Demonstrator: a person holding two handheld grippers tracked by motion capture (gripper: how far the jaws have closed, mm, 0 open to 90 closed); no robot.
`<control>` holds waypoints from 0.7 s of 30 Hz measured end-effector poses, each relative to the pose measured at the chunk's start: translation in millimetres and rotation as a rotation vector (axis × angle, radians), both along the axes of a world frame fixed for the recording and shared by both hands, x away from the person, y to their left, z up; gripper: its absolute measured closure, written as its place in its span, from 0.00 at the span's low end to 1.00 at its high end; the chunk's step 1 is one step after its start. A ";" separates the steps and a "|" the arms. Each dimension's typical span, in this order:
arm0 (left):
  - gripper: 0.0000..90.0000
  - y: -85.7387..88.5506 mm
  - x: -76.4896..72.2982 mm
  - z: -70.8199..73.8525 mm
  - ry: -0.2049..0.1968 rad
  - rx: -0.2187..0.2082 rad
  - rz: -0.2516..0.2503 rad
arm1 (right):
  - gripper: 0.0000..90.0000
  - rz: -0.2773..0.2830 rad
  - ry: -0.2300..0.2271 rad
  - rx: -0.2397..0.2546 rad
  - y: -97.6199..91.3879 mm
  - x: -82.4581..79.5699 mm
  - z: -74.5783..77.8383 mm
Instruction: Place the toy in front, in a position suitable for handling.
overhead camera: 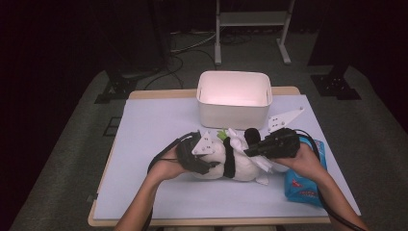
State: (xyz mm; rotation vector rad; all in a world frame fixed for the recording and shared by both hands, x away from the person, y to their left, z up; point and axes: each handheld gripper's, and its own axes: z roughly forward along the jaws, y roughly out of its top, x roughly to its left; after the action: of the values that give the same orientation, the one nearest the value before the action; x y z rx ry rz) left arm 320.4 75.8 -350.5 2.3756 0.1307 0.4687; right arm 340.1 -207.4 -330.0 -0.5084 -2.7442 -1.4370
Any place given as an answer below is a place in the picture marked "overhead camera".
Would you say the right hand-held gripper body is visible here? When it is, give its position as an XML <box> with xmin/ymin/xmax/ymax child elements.
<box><xmin>263</xmin><ymin>106</ymin><xmax>306</xmax><ymax>160</ymax></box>

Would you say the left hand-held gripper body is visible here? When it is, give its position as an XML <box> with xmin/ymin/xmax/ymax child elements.
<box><xmin>175</xmin><ymin>129</ymin><xmax>216</xmax><ymax>176</ymax></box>

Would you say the panda plush toy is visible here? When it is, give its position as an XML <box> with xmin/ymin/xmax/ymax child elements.
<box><xmin>191</xmin><ymin>127</ymin><xmax>273</xmax><ymax>187</ymax></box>

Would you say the white wet wipe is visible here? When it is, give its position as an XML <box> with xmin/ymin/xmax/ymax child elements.
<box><xmin>225</xmin><ymin>128</ymin><xmax>273</xmax><ymax>174</ymax></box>

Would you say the white plastic storage box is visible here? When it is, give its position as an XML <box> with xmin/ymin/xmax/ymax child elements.
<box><xmin>195</xmin><ymin>70</ymin><xmax>273</xmax><ymax>131</ymax></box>

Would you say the blue wet wipes pack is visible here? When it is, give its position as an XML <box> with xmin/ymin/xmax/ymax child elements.
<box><xmin>283</xmin><ymin>138</ymin><xmax>329</xmax><ymax>204</ymax></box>

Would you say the person's left hand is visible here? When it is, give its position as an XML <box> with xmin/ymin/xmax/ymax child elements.
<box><xmin>147</xmin><ymin>147</ymin><xmax>191</xmax><ymax>182</ymax></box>

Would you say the person's right hand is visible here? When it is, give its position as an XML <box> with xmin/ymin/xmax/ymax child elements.
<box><xmin>273</xmin><ymin>143</ymin><xmax>328</xmax><ymax>181</ymax></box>

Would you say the wooden table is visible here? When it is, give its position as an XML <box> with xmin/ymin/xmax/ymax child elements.
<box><xmin>88</xmin><ymin>86</ymin><xmax>331</xmax><ymax>227</ymax></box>

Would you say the black stand base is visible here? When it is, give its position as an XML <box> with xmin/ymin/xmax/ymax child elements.
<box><xmin>94</xmin><ymin>68</ymin><xmax>140</xmax><ymax>105</ymax></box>
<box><xmin>310</xmin><ymin>65</ymin><xmax>363</xmax><ymax>101</ymax></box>

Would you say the dark floor hatch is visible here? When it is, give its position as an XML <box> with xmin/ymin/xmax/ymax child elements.
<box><xmin>103</xmin><ymin>116</ymin><xmax>123</xmax><ymax>138</ymax></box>

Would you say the white metal stand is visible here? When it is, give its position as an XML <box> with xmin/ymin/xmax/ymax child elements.
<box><xmin>214</xmin><ymin>0</ymin><xmax>296</xmax><ymax>66</ymax></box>

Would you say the left hand-held gripper cable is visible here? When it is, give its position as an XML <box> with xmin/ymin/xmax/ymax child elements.
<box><xmin>140</xmin><ymin>131</ymin><xmax>201</xmax><ymax>231</ymax></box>

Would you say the hand-held gripper cable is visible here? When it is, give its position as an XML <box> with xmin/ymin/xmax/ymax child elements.
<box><xmin>293</xmin><ymin>128</ymin><xmax>367</xmax><ymax>231</ymax></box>
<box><xmin>140</xmin><ymin>131</ymin><xmax>201</xmax><ymax>231</ymax></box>

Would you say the right hand-held gripper cable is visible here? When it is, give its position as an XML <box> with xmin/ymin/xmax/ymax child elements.
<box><xmin>293</xmin><ymin>128</ymin><xmax>367</xmax><ymax>231</ymax></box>

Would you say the black floor cable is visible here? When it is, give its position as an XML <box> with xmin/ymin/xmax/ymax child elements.
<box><xmin>142</xmin><ymin>47</ymin><xmax>219</xmax><ymax>91</ymax></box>

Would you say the grey floor cable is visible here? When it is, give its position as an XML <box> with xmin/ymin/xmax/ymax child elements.
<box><xmin>169</xmin><ymin>31</ymin><xmax>219</xmax><ymax>54</ymax></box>

